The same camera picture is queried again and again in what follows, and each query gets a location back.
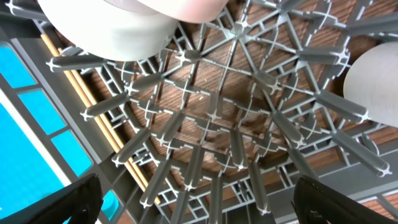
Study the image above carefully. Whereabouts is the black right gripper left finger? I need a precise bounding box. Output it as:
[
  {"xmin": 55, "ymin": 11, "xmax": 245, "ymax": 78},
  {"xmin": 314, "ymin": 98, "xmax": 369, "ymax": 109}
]
[{"xmin": 1, "ymin": 174, "xmax": 103, "ymax": 224}]

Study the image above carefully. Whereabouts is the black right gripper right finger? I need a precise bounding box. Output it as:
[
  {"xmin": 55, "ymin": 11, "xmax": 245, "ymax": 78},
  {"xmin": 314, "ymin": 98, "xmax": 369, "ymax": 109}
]
[{"xmin": 293, "ymin": 175, "xmax": 397, "ymax": 224}]

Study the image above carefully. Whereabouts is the white cup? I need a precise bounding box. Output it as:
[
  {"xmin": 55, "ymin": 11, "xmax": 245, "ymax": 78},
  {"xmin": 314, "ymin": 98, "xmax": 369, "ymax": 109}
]
[{"xmin": 343, "ymin": 42, "xmax": 397, "ymax": 128}]

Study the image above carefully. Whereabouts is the grey-green bowl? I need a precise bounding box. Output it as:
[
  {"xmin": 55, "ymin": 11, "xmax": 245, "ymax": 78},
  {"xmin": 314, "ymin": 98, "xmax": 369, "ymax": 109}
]
[{"xmin": 38, "ymin": 0, "xmax": 178, "ymax": 61}]

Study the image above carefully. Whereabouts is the pink shallow bowl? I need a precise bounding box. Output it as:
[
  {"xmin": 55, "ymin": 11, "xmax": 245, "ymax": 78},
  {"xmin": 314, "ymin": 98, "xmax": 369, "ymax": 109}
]
[{"xmin": 139, "ymin": 0, "xmax": 228, "ymax": 23}]

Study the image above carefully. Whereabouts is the grey dishwasher rack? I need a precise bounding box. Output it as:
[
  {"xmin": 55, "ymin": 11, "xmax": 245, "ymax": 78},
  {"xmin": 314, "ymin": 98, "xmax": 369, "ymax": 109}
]
[{"xmin": 0, "ymin": 0, "xmax": 398, "ymax": 224}]

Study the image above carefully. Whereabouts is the teal plastic tray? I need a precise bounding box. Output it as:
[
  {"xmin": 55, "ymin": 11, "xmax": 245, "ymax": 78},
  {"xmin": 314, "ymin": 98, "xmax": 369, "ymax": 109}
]
[{"xmin": 1, "ymin": 41, "xmax": 123, "ymax": 223}]

